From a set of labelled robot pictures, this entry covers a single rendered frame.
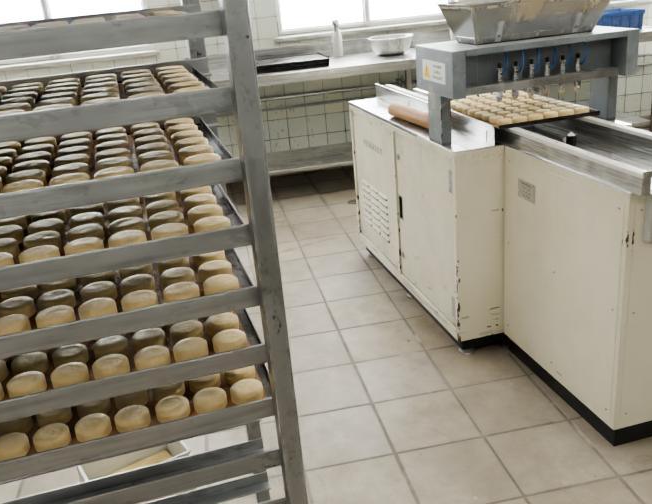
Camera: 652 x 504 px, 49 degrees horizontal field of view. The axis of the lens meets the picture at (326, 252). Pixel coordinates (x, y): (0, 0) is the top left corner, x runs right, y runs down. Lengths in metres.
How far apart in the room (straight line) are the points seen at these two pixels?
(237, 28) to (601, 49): 2.14
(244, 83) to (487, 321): 2.09
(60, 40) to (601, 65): 2.28
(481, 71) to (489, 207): 0.48
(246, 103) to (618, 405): 1.73
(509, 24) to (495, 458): 1.45
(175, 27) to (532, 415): 1.99
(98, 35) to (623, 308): 1.69
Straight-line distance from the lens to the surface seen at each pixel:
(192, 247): 0.95
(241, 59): 0.88
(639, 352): 2.30
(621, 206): 2.10
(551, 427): 2.53
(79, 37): 0.89
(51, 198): 0.92
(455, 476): 2.30
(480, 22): 2.58
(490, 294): 2.80
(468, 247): 2.68
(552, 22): 2.73
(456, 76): 2.50
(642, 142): 2.50
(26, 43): 0.89
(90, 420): 1.12
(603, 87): 2.97
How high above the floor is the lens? 1.45
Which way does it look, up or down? 21 degrees down
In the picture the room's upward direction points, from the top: 5 degrees counter-clockwise
